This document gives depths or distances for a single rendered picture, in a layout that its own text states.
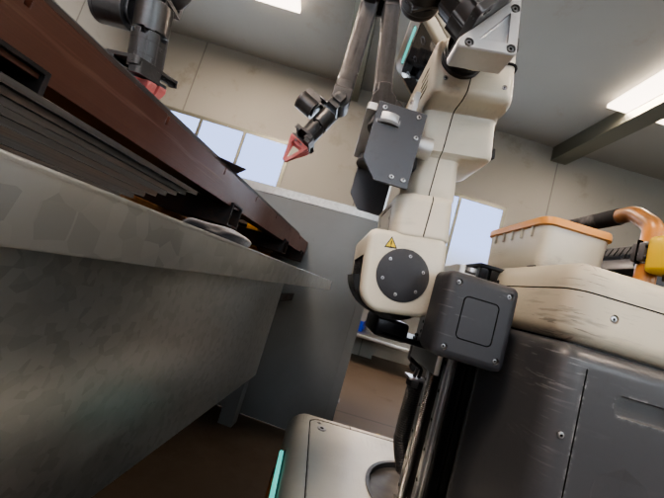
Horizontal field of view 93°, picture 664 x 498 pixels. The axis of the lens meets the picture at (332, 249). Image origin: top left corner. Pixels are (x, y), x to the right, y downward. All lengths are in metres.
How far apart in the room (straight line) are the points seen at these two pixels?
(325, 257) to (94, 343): 1.14
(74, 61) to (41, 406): 0.34
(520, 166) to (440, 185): 4.16
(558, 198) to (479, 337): 4.51
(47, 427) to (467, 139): 0.80
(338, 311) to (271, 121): 3.30
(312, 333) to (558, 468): 1.08
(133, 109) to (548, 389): 0.67
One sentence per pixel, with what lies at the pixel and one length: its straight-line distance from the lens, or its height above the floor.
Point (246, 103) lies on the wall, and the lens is 4.56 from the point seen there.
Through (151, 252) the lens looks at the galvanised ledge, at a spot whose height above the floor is 0.66.
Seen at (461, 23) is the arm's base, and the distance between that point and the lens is 0.70.
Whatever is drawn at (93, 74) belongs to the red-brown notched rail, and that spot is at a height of 0.80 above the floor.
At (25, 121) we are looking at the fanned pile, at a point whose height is 0.70.
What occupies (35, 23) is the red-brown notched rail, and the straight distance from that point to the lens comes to 0.40.
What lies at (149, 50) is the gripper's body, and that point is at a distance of 0.71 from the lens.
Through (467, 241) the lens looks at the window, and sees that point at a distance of 4.28.
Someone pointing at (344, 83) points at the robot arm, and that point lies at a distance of 1.08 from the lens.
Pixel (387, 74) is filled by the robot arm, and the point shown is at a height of 1.34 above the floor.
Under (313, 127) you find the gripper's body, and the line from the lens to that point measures 1.01.
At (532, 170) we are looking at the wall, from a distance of 4.94.
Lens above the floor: 0.67
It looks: 6 degrees up
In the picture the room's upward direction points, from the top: 17 degrees clockwise
